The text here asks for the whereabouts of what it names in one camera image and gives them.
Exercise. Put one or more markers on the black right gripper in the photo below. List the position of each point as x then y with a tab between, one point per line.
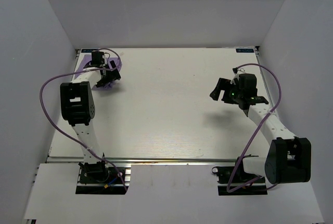
223	84

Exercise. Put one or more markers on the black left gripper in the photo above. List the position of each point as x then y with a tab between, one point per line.
113	76

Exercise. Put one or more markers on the purple t shirt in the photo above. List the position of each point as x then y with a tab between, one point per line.
87	58

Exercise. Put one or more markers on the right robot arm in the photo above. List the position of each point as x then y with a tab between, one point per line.
289	157

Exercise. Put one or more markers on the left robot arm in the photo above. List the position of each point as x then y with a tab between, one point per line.
78	109

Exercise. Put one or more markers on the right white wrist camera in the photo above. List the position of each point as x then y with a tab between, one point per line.
235	79

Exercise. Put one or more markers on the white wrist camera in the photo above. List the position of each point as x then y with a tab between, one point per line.
235	79
105	63

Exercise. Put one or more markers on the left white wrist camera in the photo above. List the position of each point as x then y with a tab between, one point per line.
105	63

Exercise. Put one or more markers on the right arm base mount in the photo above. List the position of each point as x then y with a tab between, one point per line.
223	174

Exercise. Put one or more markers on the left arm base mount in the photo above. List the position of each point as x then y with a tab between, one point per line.
102	179

